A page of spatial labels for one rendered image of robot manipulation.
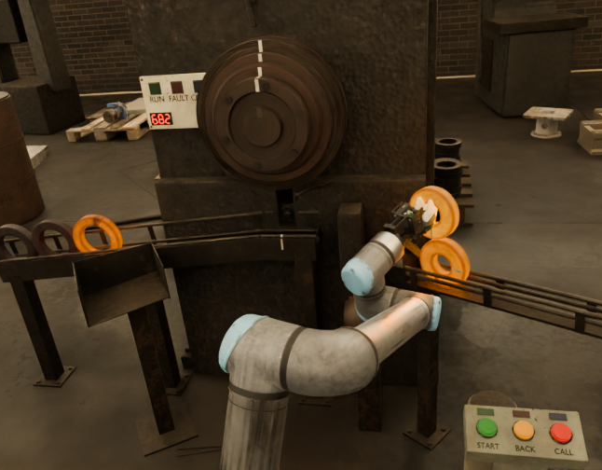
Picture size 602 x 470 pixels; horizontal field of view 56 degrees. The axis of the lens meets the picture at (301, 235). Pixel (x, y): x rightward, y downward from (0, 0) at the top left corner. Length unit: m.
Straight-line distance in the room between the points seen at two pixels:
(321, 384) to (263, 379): 0.11
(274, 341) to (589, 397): 1.64
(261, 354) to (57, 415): 1.65
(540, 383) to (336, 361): 1.55
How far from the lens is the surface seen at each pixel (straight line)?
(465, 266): 1.67
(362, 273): 1.42
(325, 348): 0.97
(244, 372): 1.02
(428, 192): 1.64
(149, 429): 2.32
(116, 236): 2.17
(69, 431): 2.46
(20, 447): 2.49
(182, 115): 2.01
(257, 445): 1.07
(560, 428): 1.37
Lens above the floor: 1.55
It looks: 26 degrees down
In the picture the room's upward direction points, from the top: 5 degrees counter-clockwise
